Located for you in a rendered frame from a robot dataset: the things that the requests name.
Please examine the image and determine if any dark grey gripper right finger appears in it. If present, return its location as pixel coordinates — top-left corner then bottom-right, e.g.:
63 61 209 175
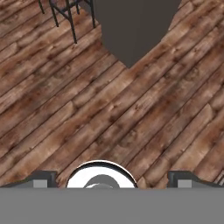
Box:
166 171 223 189

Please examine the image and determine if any white round black-rimmed object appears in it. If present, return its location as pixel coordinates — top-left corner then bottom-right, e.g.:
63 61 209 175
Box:
66 159 138 189

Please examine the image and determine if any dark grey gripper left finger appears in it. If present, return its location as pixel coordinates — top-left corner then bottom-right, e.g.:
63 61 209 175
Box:
1 170 58 189

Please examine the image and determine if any dark grey kitchen island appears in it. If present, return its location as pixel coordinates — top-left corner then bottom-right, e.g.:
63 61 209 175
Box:
79 0 183 70

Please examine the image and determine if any black metal bar stool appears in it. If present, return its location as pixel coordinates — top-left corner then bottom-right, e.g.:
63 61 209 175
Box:
38 0 97 45

